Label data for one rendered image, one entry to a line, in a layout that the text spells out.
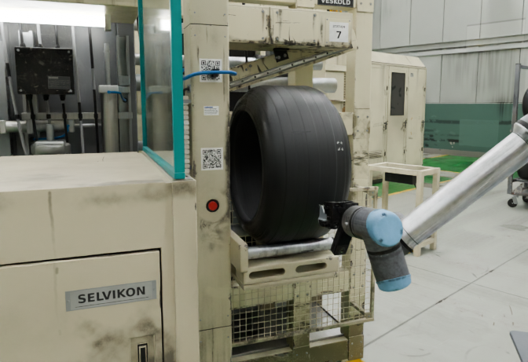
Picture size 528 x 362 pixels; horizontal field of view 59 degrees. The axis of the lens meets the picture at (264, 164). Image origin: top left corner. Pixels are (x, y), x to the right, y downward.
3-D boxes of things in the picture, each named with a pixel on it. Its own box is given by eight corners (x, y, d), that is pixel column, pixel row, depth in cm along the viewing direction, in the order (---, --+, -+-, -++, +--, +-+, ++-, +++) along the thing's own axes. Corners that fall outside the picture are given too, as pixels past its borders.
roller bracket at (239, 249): (240, 274, 151) (240, 245, 150) (210, 240, 188) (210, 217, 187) (250, 272, 152) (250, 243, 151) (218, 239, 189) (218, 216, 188)
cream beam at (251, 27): (214, 42, 176) (213, 1, 174) (199, 49, 199) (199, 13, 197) (353, 48, 196) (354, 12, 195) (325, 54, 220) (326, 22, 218)
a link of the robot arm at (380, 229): (380, 255, 115) (369, 218, 114) (354, 247, 127) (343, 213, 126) (410, 241, 118) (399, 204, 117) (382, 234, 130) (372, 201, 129)
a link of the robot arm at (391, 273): (409, 273, 129) (397, 232, 128) (416, 291, 118) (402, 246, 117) (376, 280, 131) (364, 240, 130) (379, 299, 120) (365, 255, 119)
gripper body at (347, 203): (343, 199, 145) (364, 202, 134) (345, 226, 145) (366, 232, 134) (321, 201, 142) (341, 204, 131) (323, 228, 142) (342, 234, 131)
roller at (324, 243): (239, 253, 159) (243, 263, 156) (240, 243, 157) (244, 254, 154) (329, 243, 171) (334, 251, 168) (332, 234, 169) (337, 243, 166)
